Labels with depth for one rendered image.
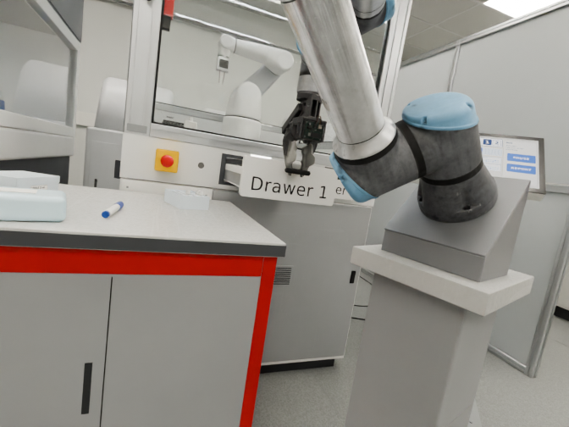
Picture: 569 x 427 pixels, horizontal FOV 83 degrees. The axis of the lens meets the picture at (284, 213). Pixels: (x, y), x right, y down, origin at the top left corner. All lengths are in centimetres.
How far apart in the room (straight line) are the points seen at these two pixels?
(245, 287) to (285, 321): 81
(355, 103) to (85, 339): 60
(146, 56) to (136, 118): 20
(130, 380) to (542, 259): 205
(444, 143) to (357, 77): 20
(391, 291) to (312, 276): 71
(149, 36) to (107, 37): 336
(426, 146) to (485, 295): 26
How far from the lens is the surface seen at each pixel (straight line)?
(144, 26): 124
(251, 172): 88
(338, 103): 53
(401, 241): 74
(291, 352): 155
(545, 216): 227
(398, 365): 79
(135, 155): 119
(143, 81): 120
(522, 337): 236
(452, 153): 64
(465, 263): 69
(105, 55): 455
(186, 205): 91
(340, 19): 49
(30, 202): 66
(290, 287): 140
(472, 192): 71
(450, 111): 62
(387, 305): 76
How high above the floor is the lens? 91
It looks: 8 degrees down
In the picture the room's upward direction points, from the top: 9 degrees clockwise
